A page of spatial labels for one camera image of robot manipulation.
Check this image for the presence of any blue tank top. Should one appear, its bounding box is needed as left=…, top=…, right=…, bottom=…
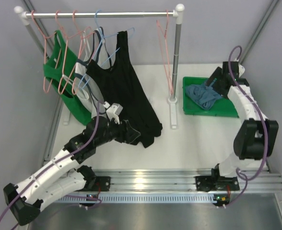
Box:
left=185, top=81, right=222, bottom=110

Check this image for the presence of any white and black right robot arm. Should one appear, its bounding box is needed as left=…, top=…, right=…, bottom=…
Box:
left=195, top=61, right=279, bottom=192

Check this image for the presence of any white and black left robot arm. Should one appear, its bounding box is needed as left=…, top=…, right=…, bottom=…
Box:
left=3, top=116, right=141, bottom=226

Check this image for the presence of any black tank top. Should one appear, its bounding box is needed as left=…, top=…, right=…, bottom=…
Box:
left=86, top=31, right=163, bottom=148

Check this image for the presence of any empty pink hanger right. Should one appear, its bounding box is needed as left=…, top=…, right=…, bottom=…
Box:
left=156, top=10, right=174, bottom=95

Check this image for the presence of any white navy-trimmed tank top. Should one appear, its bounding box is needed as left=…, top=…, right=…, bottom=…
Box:
left=74, top=26, right=111, bottom=118

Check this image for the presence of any green tank top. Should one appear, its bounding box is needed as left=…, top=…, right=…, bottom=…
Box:
left=43, top=30, right=92, bottom=126

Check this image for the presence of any pink hanger far left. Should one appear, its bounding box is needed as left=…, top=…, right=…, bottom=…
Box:
left=31, top=10, right=56, bottom=93

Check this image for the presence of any green plastic tray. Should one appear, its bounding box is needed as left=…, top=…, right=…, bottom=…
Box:
left=182, top=76, right=238, bottom=118

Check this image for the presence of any metal clothes rack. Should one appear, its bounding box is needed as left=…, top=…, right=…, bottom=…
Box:
left=14, top=4, right=185, bottom=129

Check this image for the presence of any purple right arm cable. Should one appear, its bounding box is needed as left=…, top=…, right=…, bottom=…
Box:
left=223, top=45, right=271, bottom=208

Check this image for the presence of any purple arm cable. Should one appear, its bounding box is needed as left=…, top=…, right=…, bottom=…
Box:
left=223, top=45, right=271, bottom=208
left=0, top=95, right=108, bottom=230

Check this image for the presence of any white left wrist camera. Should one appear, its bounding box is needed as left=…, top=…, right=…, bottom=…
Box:
left=104, top=102, right=123, bottom=125

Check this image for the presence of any aluminium mounting rail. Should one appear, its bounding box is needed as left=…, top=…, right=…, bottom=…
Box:
left=44, top=169, right=282, bottom=192

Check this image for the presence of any grey slotted cable duct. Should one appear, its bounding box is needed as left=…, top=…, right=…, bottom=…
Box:
left=52, top=193, right=230, bottom=203

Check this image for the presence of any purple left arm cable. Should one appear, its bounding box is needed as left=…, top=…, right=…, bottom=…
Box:
left=0, top=95, right=108, bottom=230

